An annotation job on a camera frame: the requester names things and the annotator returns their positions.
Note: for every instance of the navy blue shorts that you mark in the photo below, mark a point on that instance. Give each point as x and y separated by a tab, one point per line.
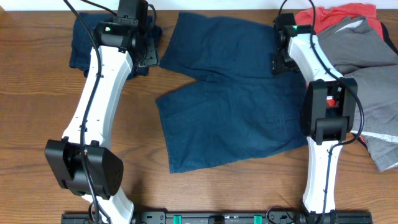
235	109

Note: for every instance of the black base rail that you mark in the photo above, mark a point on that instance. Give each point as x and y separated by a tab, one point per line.
275	215

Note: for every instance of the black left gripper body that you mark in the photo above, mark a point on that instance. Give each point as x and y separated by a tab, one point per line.
148	55

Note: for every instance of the red orange shirt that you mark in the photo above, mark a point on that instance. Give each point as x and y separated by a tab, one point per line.
339	14

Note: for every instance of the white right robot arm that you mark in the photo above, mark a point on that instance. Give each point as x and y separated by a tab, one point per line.
326	116

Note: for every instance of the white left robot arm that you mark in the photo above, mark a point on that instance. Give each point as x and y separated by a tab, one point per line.
82	161

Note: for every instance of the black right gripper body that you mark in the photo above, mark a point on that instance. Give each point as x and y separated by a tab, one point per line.
282	63

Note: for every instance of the grey shorts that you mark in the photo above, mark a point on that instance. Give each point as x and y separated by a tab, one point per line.
357	51

